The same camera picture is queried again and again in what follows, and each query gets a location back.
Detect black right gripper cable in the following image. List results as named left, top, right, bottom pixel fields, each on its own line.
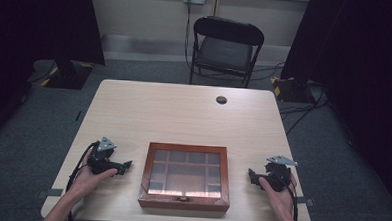
left=277, top=172, right=301, bottom=221

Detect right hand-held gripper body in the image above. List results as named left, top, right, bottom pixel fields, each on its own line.
left=263, top=154, right=299, bottom=194

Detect black floor cables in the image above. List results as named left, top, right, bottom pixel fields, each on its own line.
left=249, top=59, right=334, bottom=139

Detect person's right hand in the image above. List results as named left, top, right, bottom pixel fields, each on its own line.
left=256, top=172, right=299, bottom=221

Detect wooden box with glass lid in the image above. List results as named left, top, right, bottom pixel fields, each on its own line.
left=137, top=141, right=233, bottom=213

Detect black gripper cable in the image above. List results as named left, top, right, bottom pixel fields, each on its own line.
left=63, top=139, right=101, bottom=221
left=277, top=172, right=301, bottom=221

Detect black wall socket cable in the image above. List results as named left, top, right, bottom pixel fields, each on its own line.
left=183, top=0, right=203, bottom=75

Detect person's left hand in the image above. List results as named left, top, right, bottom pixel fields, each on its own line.
left=67, top=149, right=119, bottom=205

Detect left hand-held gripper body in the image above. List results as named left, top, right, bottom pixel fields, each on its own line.
left=86, top=135, right=119, bottom=177

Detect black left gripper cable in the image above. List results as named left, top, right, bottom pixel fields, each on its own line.
left=63, top=139, right=101, bottom=221

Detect black folding chair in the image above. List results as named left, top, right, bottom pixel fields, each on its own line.
left=187, top=14, right=267, bottom=90

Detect black stand base striped tape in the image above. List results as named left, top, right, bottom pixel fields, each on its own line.
left=39, top=58, right=96, bottom=91
left=268, top=75, right=319, bottom=105

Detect grey table bracket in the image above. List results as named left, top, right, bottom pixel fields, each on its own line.
left=36, top=187, right=64, bottom=200
left=295, top=196, right=315, bottom=208

